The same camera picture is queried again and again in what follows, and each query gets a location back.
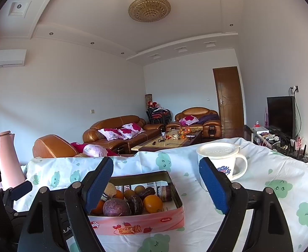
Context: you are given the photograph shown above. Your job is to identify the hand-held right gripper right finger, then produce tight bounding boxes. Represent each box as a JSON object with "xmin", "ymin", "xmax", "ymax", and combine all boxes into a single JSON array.
[{"xmin": 199, "ymin": 157, "xmax": 294, "ymax": 252}]

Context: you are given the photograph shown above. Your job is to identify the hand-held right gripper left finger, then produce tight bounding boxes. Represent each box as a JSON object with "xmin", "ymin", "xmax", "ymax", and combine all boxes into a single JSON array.
[{"xmin": 17, "ymin": 157, "xmax": 114, "ymax": 252}]

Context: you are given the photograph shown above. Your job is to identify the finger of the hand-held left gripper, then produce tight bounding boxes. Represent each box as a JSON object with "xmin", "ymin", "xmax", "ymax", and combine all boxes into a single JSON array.
[{"xmin": 2, "ymin": 181, "xmax": 33, "ymax": 202}]

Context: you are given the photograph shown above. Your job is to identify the round sandwich cake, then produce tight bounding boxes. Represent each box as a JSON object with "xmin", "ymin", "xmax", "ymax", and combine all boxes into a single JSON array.
[{"xmin": 101, "ymin": 182, "xmax": 117, "ymax": 201}]

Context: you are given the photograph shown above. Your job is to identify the orange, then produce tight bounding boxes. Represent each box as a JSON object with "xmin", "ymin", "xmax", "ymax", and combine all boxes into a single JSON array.
[
  {"xmin": 91, "ymin": 199, "xmax": 105, "ymax": 215},
  {"xmin": 143, "ymin": 194, "xmax": 163, "ymax": 214}
]

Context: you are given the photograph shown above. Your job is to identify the purple passion fruit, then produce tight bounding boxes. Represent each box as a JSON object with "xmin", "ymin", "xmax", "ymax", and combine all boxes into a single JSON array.
[{"xmin": 103, "ymin": 198, "xmax": 131, "ymax": 217}]

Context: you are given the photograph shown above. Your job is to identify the small jar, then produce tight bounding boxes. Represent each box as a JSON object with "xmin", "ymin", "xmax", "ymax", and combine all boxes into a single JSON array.
[{"xmin": 156, "ymin": 185, "xmax": 172, "ymax": 202}]

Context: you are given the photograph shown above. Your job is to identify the pink tin box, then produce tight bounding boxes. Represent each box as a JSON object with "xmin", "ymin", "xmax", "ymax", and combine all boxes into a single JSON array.
[{"xmin": 87, "ymin": 170, "xmax": 185, "ymax": 236}]

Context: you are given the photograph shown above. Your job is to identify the white cartoon mug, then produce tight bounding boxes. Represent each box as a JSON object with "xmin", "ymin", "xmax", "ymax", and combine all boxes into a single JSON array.
[{"xmin": 197, "ymin": 154, "xmax": 248, "ymax": 192}]

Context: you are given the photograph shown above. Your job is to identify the pale pink pillow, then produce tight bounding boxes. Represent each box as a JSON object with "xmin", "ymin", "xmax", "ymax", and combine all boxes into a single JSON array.
[{"xmin": 83, "ymin": 144, "xmax": 108, "ymax": 157}]

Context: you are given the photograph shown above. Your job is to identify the pink kettle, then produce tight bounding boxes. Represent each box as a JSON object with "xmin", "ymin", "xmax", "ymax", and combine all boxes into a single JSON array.
[{"xmin": 0, "ymin": 131, "xmax": 26, "ymax": 187}]

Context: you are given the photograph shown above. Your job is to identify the white mug lid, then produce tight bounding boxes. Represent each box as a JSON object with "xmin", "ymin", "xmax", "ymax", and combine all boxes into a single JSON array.
[{"xmin": 196, "ymin": 142, "xmax": 241, "ymax": 159}]

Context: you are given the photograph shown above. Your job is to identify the red blanket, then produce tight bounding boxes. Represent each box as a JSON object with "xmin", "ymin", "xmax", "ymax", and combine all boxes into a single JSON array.
[{"xmin": 70, "ymin": 142, "xmax": 118, "ymax": 157}]

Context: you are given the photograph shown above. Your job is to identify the white red flower pillow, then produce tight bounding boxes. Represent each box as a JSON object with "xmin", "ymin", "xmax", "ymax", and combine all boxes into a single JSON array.
[
  {"xmin": 180, "ymin": 115, "xmax": 199, "ymax": 126},
  {"xmin": 125, "ymin": 122, "xmax": 145, "ymax": 134},
  {"xmin": 98, "ymin": 128, "xmax": 123, "ymax": 141},
  {"xmin": 117, "ymin": 127, "xmax": 137, "ymax": 139}
]

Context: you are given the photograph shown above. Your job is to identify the printed paper lining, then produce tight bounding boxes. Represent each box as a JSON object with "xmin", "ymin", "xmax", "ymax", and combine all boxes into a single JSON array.
[{"xmin": 109, "ymin": 180, "xmax": 182, "ymax": 213}]

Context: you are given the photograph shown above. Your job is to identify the brown leather armchair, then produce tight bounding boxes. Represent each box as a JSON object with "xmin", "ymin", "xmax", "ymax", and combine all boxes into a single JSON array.
[
  {"xmin": 33, "ymin": 134, "xmax": 79, "ymax": 158},
  {"xmin": 167, "ymin": 107, "xmax": 222, "ymax": 138}
]

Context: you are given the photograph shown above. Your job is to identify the wooden coffee table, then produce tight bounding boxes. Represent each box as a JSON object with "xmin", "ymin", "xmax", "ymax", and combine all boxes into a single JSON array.
[{"xmin": 131, "ymin": 126, "xmax": 204, "ymax": 153}]

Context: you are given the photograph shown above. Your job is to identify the long brown leather sofa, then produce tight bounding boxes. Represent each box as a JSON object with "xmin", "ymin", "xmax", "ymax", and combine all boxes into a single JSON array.
[{"xmin": 82, "ymin": 115, "xmax": 167, "ymax": 154}]

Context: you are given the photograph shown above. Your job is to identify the pile of small oranges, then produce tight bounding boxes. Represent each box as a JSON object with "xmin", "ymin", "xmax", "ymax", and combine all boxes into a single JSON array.
[{"xmin": 176, "ymin": 127, "xmax": 196, "ymax": 135}]

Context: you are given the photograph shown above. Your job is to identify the white green printed tablecloth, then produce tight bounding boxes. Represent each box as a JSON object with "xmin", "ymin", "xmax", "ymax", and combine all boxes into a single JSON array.
[{"xmin": 2, "ymin": 137, "xmax": 308, "ymax": 252}]

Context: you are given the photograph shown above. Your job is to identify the purple blanket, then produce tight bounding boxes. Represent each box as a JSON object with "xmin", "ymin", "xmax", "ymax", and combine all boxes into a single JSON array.
[{"xmin": 197, "ymin": 114, "xmax": 220, "ymax": 125}]

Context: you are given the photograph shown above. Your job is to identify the stacked black chairs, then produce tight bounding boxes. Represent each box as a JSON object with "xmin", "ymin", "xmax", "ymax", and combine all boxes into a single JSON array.
[{"xmin": 146, "ymin": 107, "xmax": 172, "ymax": 125}]

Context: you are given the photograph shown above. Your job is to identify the brown wooden door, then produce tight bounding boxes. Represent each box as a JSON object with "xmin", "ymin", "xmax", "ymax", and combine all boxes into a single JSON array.
[{"xmin": 212, "ymin": 66, "xmax": 245, "ymax": 129}]

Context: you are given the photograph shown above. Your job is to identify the black television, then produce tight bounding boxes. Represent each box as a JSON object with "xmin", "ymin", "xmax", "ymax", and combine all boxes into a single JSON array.
[{"xmin": 266, "ymin": 96, "xmax": 296, "ymax": 139}]

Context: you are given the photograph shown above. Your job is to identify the dark television stand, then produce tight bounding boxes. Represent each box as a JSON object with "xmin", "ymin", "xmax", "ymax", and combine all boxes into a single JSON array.
[{"xmin": 245, "ymin": 125, "xmax": 308, "ymax": 166}]

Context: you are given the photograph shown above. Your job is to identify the white air conditioner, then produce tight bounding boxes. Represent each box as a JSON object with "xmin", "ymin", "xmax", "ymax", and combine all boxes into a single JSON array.
[{"xmin": 0, "ymin": 49, "xmax": 28, "ymax": 67}]

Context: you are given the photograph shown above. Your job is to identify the square white ceiling panel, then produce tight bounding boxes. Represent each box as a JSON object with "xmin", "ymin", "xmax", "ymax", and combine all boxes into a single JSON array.
[{"xmin": 8, "ymin": 0, "xmax": 31, "ymax": 17}]

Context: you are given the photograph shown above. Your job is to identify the round gold ceiling lamp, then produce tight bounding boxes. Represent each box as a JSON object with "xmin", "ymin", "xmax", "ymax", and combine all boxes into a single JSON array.
[{"xmin": 128, "ymin": 0, "xmax": 171, "ymax": 22}]

